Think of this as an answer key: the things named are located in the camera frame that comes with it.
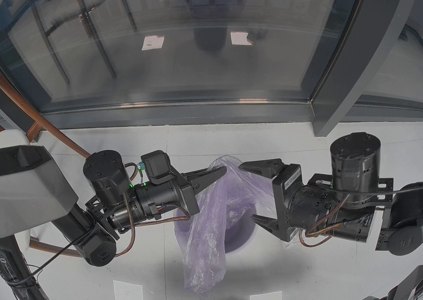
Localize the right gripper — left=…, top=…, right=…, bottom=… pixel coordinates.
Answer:
left=238, top=159, right=335, bottom=244

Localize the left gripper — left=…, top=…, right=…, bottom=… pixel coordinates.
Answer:
left=134, top=166, right=228, bottom=217

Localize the purple plastic bag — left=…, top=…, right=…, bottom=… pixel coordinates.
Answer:
left=183, top=156, right=276, bottom=293

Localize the pale purple trash bin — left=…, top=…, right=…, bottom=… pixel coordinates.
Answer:
left=173, top=200, right=258, bottom=254

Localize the window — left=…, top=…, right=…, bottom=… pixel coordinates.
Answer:
left=0, top=0, right=423, bottom=138

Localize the brown wooden chair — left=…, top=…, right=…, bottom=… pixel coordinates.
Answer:
left=0, top=74, right=94, bottom=258

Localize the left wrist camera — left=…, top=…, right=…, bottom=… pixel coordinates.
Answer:
left=139, top=150, right=182, bottom=186

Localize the black cable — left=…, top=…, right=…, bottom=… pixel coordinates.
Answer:
left=7, top=225, right=96, bottom=287

